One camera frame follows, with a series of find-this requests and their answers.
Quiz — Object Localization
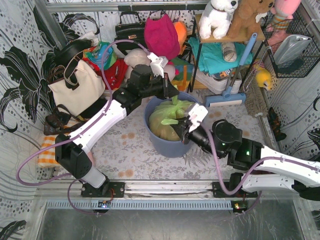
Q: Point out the green plastic trash bag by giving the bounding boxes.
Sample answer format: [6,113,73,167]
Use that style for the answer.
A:
[146,92,197,142]

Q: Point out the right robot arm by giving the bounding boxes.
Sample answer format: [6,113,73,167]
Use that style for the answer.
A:
[172,117,320,201]

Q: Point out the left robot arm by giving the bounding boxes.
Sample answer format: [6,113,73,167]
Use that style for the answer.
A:
[55,63,179,198]

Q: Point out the rainbow striped bag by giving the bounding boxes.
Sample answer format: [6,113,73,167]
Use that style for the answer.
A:
[171,57,194,91]

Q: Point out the blue-grey trash bin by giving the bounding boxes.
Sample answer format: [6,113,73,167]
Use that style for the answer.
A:
[143,97,192,158]

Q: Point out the cream canvas tote bag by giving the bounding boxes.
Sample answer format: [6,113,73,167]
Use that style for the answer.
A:
[48,60,106,116]

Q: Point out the dark brown leather bag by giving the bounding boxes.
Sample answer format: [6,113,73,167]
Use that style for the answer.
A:
[43,104,86,136]

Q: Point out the white pink-eared plush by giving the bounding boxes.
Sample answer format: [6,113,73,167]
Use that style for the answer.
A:
[163,63,180,82]

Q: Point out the white fluffy plush toy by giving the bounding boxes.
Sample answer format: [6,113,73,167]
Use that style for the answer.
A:
[124,48,151,79]

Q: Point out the red folded cloth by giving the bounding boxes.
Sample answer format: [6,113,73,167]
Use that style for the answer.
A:
[88,58,129,91]

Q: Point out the blue floor squeegee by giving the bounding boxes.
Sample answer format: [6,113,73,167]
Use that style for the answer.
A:
[204,32,258,108]

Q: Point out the magenta felt hat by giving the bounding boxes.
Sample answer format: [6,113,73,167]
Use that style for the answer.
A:
[144,14,180,60]

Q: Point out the teal folded towel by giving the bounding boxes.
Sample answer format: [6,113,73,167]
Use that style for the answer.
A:
[197,42,246,75]

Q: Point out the black leather handbag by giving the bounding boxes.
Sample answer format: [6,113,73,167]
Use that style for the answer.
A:
[114,11,147,56]

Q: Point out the orange plush toy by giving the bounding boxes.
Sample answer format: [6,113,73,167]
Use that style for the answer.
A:
[173,21,187,55]

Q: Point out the patterned rolled cloth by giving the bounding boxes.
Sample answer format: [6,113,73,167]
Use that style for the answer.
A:
[221,42,237,63]

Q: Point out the colourful scarf bundle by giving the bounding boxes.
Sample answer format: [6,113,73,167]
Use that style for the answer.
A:
[82,41,117,72]

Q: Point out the yellow plush toy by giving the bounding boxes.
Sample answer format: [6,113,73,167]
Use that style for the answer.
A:
[253,61,272,91]

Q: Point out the white grey plush dog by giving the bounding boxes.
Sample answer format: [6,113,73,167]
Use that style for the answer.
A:
[199,0,239,40]

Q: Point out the brown teddy bear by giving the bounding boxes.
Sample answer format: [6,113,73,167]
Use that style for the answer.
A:
[227,0,275,39]

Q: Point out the wooden metal shelf rack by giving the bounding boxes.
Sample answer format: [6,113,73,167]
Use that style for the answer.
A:
[186,14,250,93]

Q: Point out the silver foil pouch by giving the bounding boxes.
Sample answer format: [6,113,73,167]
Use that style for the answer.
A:
[273,34,313,65]

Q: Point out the orange checkered cloth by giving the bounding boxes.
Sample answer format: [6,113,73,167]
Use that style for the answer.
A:
[37,135,60,168]

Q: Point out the pink plush toy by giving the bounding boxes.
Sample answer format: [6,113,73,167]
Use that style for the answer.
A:
[266,0,301,32]

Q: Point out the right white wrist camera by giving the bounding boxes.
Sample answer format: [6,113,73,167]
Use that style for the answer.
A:
[184,103,208,123]

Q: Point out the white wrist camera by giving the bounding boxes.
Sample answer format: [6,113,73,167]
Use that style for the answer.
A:
[184,103,208,123]
[147,52,169,78]

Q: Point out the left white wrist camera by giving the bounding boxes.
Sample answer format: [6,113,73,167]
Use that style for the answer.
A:
[147,52,169,78]

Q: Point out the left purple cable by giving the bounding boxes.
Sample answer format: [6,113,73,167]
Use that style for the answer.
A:
[15,39,153,216]

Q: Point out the metal rod handle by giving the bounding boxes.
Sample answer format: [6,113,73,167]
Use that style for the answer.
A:
[255,112,272,142]

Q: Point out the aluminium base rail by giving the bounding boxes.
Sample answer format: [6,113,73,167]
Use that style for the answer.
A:
[37,178,307,211]

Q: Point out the black wire basket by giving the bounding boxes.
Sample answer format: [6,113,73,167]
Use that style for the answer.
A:
[261,12,320,79]

